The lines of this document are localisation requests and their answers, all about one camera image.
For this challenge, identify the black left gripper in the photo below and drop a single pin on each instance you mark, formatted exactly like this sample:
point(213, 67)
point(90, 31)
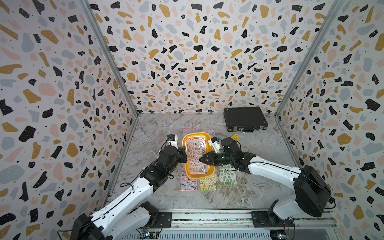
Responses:
point(181, 152)

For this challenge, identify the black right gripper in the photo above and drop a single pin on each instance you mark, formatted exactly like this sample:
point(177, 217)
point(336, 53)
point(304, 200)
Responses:
point(211, 160)

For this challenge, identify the yellow plastic storage box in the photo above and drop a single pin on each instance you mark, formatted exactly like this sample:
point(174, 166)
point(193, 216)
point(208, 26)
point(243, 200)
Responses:
point(211, 169)

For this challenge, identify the green animal sticker sheet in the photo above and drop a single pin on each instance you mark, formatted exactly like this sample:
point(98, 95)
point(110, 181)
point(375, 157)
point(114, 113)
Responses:
point(208, 183)

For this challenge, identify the green frog sticker sheet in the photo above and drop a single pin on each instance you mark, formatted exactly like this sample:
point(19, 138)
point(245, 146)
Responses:
point(228, 176)

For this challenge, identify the red blue cat sticker sheet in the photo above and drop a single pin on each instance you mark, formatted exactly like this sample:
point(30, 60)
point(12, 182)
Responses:
point(189, 130)

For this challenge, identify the pink yellow cat sticker sheet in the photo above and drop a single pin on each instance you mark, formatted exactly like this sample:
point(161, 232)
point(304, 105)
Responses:
point(188, 184)

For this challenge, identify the pink bear sticker sheet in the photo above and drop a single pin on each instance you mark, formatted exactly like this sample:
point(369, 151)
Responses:
point(196, 148)

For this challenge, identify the purple 3D sticker sheet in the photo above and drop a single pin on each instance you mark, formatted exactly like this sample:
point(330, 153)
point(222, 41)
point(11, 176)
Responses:
point(210, 132)

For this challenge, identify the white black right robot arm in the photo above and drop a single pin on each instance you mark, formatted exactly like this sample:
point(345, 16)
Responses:
point(311, 193)

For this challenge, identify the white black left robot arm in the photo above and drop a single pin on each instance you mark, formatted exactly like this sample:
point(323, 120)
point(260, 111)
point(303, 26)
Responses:
point(130, 211)

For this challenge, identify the yellow triangular plastic block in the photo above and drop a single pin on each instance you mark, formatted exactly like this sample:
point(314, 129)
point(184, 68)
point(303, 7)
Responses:
point(235, 137)

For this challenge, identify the black hard case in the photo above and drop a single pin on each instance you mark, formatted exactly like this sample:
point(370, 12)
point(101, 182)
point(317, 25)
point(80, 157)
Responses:
point(247, 119)

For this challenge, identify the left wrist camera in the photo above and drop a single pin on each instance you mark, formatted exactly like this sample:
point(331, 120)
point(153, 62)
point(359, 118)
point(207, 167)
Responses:
point(172, 140)

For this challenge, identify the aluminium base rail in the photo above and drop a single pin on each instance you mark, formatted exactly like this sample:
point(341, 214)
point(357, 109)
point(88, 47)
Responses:
point(248, 224)

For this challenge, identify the left aluminium corner post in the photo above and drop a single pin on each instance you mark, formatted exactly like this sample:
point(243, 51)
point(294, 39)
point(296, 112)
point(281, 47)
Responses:
point(85, 6)

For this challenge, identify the aluminium corner post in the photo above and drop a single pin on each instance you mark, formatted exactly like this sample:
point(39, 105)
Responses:
point(85, 6)
point(335, 8)

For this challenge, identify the right aluminium corner post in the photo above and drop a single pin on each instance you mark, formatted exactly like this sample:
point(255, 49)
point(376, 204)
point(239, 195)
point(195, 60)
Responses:
point(335, 8)

